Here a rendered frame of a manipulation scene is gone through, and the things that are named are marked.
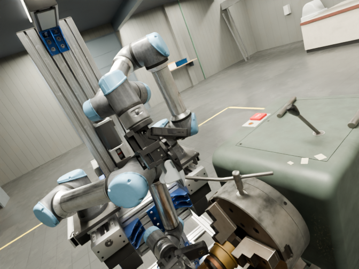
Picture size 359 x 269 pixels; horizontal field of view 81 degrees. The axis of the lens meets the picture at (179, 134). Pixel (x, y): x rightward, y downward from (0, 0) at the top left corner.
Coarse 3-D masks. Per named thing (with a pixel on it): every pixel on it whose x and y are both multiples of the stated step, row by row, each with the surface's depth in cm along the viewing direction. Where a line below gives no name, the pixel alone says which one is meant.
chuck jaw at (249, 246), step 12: (252, 240) 64; (240, 252) 62; (252, 252) 60; (264, 252) 58; (276, 252) 58; (288, 252) 58; (240, 264) 62; (252, 264) 60; (264, 264) 59; (276, 264) 58
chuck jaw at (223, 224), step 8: (208, 208) 71; (216, 208) 71; (216, 216) 70; (224, 216) 70; (216, 224) 68; (224, 224) 69; (232, 224) 69; (216, 232) 69; (224, 232) 68; (232, 232) 68; (216, 240) 67; (224, 240) 67
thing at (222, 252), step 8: (216, 248) 65; (224, 248) 64; (232, 248) 65; (208, 256) 64; (216, 256) 63; (224, 256) 62; (232, 256) 62; (208, 264) 66; (216, 264) 62; (224, 264) 61; (232, 264) 62
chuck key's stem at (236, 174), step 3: (234, 171) 62; (237, 171) 62; (234, 174) 61; (237, 174) 61; (234, 177) 61; (237, 177) 61; (234, 180) 63; (237, 180) 62; (240, 180) 62; (237, 183) 62; (240, 183) 62; (237, 186) 63; (240, 186) 63; (243, 186) 64; (237, 189) 64; (240, 189) 63; (240, 192) 64; (243, 192) 65
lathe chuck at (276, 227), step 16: (224, 192) 69; (256, 192) 64; (224, 208) 69; (240, 208) 61; (256, 208) 60; (272, 208) 60; (240, 224) 67; (256, 224) 59; (272, 224) 58; (288, 224) 59; (272, 240) 57; (288, 240) 58
